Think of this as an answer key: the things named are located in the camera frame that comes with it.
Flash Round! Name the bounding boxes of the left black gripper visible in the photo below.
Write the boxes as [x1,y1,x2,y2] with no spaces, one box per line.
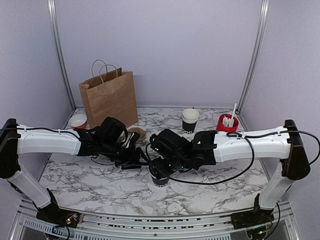
[100,139,150,170]

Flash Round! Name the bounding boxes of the black paper coffee cup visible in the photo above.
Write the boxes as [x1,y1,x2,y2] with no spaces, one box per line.
[150,171,169,188]

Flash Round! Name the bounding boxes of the black plastic cup lid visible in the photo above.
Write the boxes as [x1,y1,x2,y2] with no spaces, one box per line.
[149,166,170,180]

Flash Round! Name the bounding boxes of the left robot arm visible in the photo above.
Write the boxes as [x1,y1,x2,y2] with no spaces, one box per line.
[0,117,144,228]

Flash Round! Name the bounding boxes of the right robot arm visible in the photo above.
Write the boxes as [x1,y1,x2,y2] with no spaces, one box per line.
[147,119,311,229]

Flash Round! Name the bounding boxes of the cardboard cup carrier tray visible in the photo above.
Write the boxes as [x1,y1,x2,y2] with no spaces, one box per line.
[117,127,147,144]

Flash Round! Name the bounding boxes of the stack of paper cups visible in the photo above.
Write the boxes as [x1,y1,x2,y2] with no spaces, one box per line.
[182,108,200,134]

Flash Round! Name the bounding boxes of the white and orange bowl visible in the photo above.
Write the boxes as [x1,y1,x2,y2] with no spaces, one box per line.
[68,114,87,129]

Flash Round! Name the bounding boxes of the brown paper bag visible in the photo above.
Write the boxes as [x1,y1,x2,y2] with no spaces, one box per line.
[79,67,138,128]

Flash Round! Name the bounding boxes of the red cylindrical holder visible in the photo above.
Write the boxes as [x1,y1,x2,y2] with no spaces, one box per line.
[216,114,239,132]

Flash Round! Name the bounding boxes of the white sugar packets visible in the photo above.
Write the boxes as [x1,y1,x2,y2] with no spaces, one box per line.
[222,115,234,128]

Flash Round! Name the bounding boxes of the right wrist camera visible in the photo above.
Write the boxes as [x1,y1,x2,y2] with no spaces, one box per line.
[149,128,192,162]

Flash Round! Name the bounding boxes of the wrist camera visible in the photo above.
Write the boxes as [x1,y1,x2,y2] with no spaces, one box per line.
[93,116,137,152]
[149,128,192,162]

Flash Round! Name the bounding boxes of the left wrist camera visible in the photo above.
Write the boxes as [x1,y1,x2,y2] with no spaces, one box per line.
[93,116,137,152]

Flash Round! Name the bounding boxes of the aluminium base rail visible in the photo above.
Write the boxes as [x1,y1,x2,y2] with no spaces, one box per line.
[8,199,302,240]

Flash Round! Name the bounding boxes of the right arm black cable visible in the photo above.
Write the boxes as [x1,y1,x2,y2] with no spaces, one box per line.
[145,131,318,218]

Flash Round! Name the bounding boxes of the left aluminium frame post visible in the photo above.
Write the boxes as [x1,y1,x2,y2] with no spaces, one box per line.
[47,0,76,112]

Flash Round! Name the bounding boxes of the aluminium frame post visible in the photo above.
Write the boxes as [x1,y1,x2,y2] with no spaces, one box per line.
[237,0,270,114]
[47,0,76,112]

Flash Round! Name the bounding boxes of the right aluminium frame post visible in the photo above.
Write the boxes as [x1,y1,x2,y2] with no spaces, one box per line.
[237,0,270,114]

